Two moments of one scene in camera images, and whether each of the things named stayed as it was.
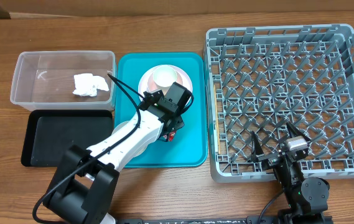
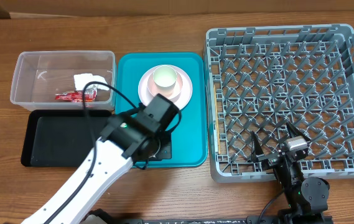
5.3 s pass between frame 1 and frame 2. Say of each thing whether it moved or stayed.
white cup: stayed
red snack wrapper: moved
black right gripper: stayed
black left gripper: moved
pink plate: stayed
